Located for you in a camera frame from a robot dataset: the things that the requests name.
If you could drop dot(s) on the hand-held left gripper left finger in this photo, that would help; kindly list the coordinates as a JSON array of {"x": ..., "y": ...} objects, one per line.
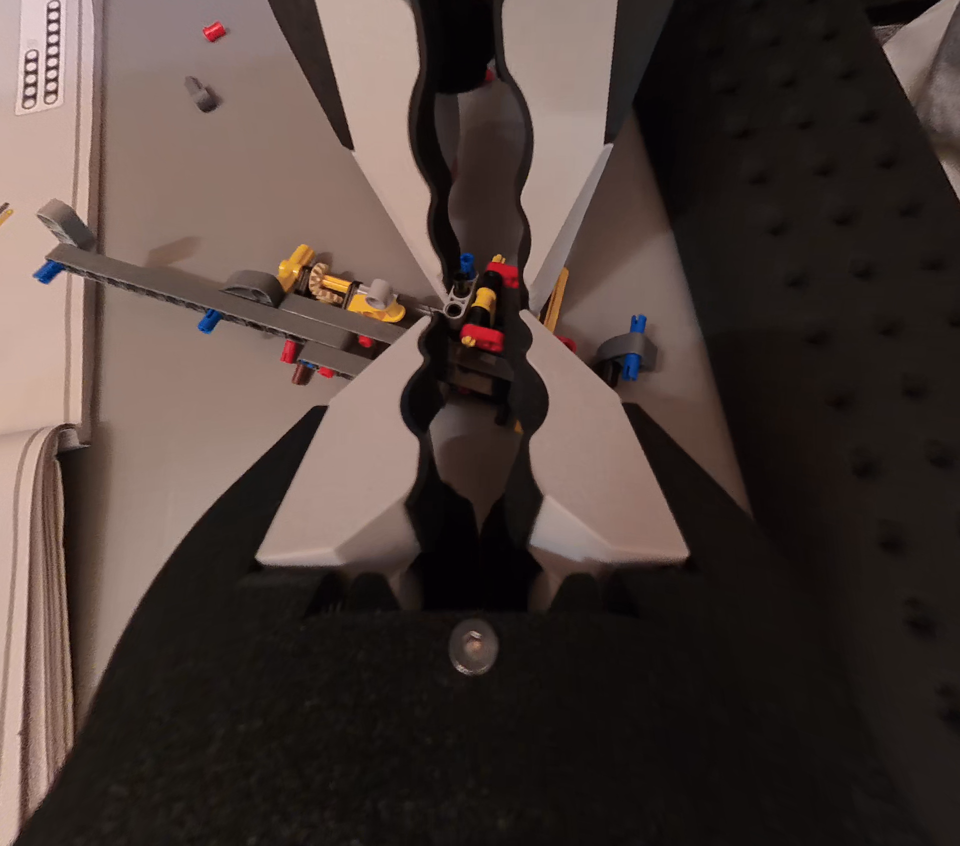
[{"x": 352, "y": 479}]

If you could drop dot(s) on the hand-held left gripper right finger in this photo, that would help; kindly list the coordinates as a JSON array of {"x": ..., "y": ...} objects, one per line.
[{"x": 600, "y": 471}]

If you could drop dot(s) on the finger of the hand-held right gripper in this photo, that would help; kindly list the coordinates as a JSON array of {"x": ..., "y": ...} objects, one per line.
[
  {"x": 367, "y": 74},
  {"x": 570, "y": 36}
]

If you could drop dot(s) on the grey lego beam assembly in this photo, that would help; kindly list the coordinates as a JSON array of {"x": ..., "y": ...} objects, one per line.
[{"x": 187, "y": 284}]

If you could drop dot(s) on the red lego pin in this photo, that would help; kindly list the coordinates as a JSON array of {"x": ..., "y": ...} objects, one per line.
[{"x": 214, "y": 30}]

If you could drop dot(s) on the dark grey lego pin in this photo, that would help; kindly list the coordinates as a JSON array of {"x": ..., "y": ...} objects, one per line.
[{"x": 201, "y": 95}]

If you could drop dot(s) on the black dimpled foam mat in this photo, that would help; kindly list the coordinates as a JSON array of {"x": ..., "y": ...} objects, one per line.
[{"x": 825, "y": 374}]

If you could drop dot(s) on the open instruction booklet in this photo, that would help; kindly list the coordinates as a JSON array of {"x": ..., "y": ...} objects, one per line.
[{"x": 45, "y": 261}]

